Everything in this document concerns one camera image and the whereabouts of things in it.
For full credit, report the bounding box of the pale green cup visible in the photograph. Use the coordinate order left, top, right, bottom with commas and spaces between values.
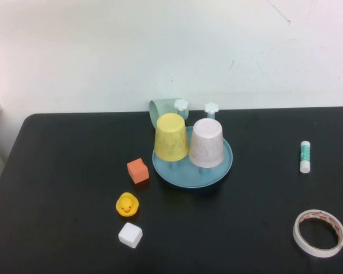
148, 98, 190, 131

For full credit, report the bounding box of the yellow speckled cup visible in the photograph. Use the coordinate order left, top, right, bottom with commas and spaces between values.
154, 112, 190, 162

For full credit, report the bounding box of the pink speckled cup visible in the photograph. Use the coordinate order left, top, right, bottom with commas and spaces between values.
188, 118, 225, 168

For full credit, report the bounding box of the blue cup stand with pegs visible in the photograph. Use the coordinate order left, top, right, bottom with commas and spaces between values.
151, 99, 234, 190

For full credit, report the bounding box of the orange foam cube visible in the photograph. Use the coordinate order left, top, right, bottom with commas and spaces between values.
126, 158, 149, 185

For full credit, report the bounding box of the yellow rubber duck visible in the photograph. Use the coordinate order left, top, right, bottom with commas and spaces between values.
115, 192, 140, 218

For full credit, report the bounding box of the white foam cube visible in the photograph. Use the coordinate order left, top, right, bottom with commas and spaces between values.
118, 222, 143, 249

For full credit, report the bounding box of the green white glue stick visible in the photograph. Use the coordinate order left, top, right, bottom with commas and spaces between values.
299, 140, 312, 174

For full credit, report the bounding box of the white tape roll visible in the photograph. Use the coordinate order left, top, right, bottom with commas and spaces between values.
292, 209, 343, 259

